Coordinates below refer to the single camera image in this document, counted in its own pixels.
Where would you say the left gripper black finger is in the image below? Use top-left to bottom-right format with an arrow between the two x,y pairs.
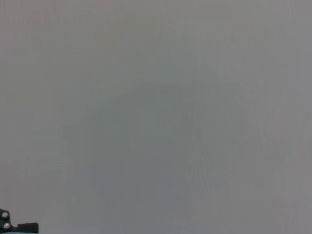
0,208 -> 39,234

